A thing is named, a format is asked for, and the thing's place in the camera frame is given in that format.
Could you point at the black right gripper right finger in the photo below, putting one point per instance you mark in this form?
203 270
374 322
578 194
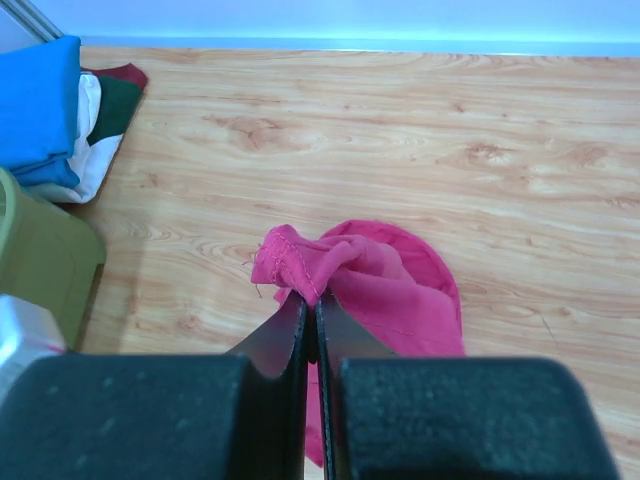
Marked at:
390 417

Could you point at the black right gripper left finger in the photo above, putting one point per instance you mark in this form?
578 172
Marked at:
239 415

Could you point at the magenta pink t shirt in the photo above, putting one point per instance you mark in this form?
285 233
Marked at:
389 281

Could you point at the olive green plastic basket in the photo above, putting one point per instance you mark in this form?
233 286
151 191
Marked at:
48 257

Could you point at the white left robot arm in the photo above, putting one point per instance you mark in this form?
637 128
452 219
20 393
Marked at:
28 333

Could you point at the folded white t shirt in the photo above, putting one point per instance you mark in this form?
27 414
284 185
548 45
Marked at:
89 163

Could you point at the folded dark green t shirt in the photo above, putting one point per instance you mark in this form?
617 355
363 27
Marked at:
119 100

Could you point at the folded dark red t shirt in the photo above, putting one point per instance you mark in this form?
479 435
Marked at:
129 73

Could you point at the folded blue t shirt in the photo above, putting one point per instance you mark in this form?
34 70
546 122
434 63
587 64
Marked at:
39 105

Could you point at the left aluminium corner post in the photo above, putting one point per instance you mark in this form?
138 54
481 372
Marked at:
28 16

